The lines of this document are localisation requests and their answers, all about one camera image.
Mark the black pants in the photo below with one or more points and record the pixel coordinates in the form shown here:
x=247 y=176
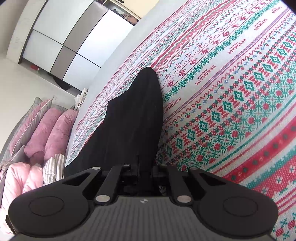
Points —
x=130 y=131

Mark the red green patterned blanket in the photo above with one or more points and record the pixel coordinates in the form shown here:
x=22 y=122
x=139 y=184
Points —
x=227 y=75

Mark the pink velvet pillow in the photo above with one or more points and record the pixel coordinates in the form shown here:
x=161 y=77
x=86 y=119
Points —
x=51 y=136

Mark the striped white grey cloth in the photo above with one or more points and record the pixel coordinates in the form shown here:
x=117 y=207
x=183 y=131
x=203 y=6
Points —
x=53 y=169

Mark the white grey wardrobe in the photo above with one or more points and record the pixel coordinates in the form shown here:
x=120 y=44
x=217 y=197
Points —
x=70 y=40

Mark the white bed sheet mattress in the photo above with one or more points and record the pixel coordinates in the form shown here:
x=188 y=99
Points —
x=142 y=38

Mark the grey pink-trimmed pillow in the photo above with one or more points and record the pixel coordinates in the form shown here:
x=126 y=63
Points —
x=25 y=128

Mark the light pink quilted duvet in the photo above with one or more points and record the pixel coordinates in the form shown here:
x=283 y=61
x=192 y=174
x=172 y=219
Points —
x=20 y=178

